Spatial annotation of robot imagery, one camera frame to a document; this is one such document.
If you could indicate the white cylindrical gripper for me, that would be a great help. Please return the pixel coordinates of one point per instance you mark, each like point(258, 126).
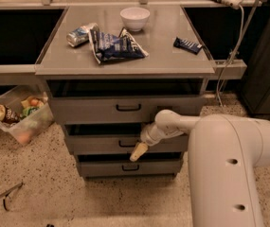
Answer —
point(148, 136)

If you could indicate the grey drawer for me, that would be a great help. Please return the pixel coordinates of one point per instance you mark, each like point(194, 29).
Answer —
point(92, 101)
point(108, 165)
point(105, 138)

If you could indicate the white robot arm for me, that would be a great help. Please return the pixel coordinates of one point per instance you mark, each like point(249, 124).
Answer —
point(223, 151)

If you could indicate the grey bottom drawer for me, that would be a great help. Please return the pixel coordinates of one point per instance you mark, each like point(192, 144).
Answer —
point(108, 165)

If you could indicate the grey top drawer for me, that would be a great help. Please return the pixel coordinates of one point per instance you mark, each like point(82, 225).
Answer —
point(92, 101)

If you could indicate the grey drawer cabinet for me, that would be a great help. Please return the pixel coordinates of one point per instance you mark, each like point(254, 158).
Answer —
point(125, 60)

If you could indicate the blue chip bag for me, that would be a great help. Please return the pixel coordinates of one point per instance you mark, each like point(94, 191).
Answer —
point(108, 47)

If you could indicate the dark blue snack bar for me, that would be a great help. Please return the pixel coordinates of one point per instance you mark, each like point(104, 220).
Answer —
point(189, 46)

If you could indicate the red tomato toy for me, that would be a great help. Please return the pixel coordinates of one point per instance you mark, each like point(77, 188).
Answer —
point(34, 102)

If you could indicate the clear plastic storage bin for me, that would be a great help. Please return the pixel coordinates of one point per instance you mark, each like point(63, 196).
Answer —
point(18, 99)

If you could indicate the green snack packet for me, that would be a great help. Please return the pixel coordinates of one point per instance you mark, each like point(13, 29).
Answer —
point(29, 110)

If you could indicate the silver blue soda can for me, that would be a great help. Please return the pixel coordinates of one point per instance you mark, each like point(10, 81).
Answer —
point(80, 35)

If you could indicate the white ceramic bowl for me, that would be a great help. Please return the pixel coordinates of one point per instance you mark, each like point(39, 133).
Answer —
point(135, 18)

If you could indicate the brown snack bag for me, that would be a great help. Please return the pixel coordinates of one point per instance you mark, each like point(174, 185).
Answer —
point(7, 115)

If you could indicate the metal rod on floor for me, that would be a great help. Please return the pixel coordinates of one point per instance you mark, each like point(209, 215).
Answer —
point(7, 192)

